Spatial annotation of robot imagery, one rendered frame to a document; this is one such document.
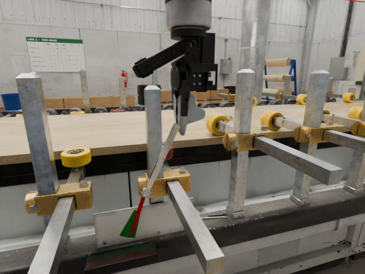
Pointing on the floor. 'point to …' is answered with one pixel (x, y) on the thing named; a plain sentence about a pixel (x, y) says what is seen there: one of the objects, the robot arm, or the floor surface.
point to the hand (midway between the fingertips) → (178, 129)
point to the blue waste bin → (11, 101)
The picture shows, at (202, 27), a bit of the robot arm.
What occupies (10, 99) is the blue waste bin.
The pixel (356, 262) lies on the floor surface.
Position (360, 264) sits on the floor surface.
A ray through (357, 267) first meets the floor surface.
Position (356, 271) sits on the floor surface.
